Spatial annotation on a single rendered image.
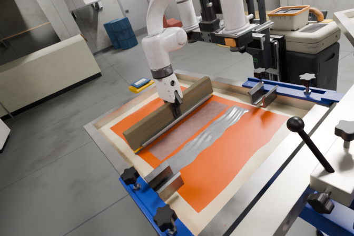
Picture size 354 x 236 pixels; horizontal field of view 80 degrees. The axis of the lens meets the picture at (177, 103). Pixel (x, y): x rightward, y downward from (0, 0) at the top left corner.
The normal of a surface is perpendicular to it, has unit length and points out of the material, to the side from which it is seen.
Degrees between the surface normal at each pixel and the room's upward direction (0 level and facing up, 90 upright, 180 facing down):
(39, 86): 90
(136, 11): 90
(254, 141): 0
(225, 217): 0
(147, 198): 0
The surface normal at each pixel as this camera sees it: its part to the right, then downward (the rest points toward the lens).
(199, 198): -0.30, -0.82
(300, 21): 0.44, 0.36
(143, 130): 0.59, 0.22
